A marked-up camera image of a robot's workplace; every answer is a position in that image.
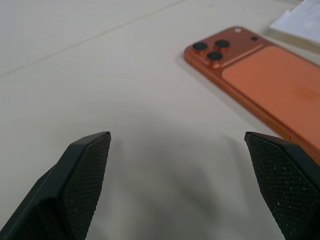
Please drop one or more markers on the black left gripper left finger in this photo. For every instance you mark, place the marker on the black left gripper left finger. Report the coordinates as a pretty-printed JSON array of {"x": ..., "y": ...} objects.
[{"x": 62, "y": 190}]

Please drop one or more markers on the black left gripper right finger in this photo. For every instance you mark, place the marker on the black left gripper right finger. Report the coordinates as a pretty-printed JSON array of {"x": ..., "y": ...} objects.
[{"x": 287, "y": 190}]

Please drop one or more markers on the orange smartphone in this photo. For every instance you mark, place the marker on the orange smartphone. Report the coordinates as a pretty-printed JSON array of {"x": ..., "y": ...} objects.
[{"x": 262, "y": 82}]

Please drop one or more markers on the white phone box base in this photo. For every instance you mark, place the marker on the white phone box base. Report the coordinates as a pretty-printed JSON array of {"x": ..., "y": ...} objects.
[{"x": 295, "y": 37}]

